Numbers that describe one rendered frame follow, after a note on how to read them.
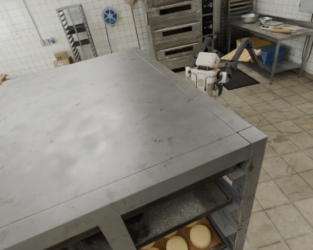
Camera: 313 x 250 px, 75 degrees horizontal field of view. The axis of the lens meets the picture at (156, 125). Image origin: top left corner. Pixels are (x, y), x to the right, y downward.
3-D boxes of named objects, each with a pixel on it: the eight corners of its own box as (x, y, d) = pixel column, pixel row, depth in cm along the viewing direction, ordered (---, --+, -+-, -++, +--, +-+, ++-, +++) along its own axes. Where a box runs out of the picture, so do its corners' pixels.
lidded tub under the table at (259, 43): (242, 54, 492) (243, 43, 477) (260, 50, 495) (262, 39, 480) (251, 59, 461) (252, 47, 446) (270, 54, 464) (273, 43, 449)
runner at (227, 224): (135, 104, 91) (134, 98, 90) (141, 102, 92) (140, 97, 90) (225, 237, 41) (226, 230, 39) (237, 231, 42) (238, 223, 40)
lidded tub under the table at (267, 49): (253, 60, 455) (254, 48, 440) (272, 55, 459) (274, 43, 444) (264, 65, 424) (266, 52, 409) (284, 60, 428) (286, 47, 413)
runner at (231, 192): (131, 87, 86) (129, 80, 84) (137, 85, 87) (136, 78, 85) (227, 213, 36) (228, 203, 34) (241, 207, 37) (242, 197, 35)
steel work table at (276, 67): (225, 57, 554) (227, 18, 497) (250, 52, 559) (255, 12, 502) (269, 85, 400) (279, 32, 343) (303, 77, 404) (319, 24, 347)
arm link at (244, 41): (242, 34, 223) (251, 33, 216) (245, 44, 232) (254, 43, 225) (223, 66, 213) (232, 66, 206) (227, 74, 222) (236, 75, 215)
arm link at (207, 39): (205, 33, 248) (212, 34, 243) (205, 41, 260) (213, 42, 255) (189, 61, 237) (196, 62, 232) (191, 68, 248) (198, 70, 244)
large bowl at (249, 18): (237, 22, 487) (237, 16, 479) (252, 19, 490) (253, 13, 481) (245, 25, 456) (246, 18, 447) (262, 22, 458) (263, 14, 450)
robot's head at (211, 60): (211, 66, 205) (216, 52, 205) (194, 64, 218) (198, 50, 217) (216, 71, 217) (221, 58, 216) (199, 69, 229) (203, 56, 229)
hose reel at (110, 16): (126, 50, 563) (115, 5, 499) (126, 51, 549) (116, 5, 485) (111, 53, 561) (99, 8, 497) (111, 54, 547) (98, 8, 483)
